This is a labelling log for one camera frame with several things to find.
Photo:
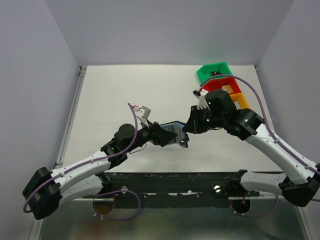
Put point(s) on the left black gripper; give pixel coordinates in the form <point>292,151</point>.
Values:
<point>155,133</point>

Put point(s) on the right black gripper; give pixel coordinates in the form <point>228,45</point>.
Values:
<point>194,120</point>

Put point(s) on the black leather card holder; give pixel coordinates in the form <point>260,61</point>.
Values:
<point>184,141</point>

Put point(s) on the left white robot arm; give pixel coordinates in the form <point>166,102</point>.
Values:
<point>48,189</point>

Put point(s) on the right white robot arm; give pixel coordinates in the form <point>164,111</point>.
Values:
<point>300,178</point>

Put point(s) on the red plastic bin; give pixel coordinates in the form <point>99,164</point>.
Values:
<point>216,84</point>

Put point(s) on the white box in red bin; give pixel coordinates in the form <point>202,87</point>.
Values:
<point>227,88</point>

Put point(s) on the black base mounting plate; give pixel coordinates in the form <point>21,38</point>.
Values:
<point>162,190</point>

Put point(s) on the yellow plastic bin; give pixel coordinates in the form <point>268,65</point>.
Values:
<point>239,101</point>

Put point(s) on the green plastic bin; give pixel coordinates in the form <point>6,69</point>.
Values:
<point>204,72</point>

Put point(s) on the black part in green bin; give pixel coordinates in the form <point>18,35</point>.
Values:
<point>214,73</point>

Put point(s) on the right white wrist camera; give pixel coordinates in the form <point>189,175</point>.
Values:
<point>200,95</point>

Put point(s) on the aluminium extrusion rail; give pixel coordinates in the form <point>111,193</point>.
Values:
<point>73,108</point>

